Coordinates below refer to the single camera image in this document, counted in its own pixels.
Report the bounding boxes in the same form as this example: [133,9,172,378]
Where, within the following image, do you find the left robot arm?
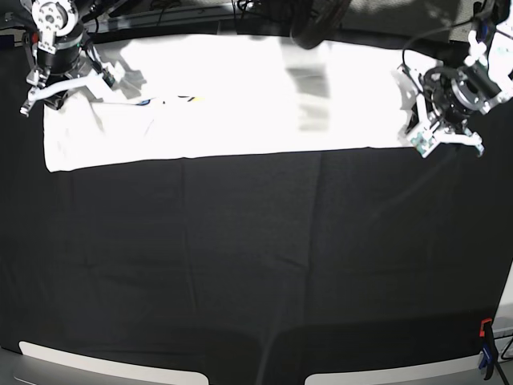
[400,1,512,157]

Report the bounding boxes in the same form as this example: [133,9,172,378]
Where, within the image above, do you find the blue clamp near right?
[476,318,500,380]

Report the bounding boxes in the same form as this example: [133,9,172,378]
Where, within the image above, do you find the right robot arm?
[20,1,119,116]

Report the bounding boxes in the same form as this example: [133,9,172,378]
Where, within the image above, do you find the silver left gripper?
[401,63,503,159]

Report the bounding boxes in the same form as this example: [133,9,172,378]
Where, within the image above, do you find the white printed t-shirt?
[43,34,435,172]

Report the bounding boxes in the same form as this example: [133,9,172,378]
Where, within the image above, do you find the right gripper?
[20,43,122,116]

